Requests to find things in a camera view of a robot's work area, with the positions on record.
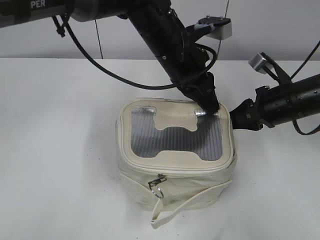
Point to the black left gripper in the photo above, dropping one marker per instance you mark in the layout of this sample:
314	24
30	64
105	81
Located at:
167	38

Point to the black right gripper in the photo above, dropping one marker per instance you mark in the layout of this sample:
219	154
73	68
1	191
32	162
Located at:
248	115

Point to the cream zippered lunch bag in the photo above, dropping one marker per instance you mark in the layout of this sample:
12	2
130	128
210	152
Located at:
196	151

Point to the silver zipper pull with ring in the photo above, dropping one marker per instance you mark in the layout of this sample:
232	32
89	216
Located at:
153	186

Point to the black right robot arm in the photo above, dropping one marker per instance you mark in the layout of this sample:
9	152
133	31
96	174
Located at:
278	105

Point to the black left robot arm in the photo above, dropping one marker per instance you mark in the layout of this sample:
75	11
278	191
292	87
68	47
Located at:
16	12

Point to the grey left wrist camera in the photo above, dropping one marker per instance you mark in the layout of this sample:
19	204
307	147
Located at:
219	28

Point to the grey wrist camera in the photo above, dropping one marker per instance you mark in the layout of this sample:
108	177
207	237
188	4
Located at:
219	28
264	64

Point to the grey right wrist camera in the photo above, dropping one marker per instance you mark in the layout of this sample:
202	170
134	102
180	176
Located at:
264	64

